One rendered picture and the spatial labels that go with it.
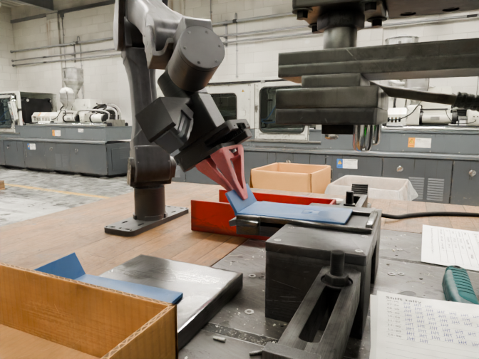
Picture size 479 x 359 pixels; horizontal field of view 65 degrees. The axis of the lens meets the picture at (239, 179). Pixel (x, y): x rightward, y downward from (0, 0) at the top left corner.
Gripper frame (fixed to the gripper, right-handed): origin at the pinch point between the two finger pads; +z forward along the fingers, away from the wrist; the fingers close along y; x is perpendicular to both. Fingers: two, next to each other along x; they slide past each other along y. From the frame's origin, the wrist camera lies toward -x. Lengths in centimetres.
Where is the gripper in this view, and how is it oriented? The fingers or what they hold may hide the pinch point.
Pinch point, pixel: (241, 194)
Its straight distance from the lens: 52.1
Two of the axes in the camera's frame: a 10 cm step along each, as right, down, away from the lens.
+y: 7.8, -4.5, -4.3
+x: 4.0, -1.7, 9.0
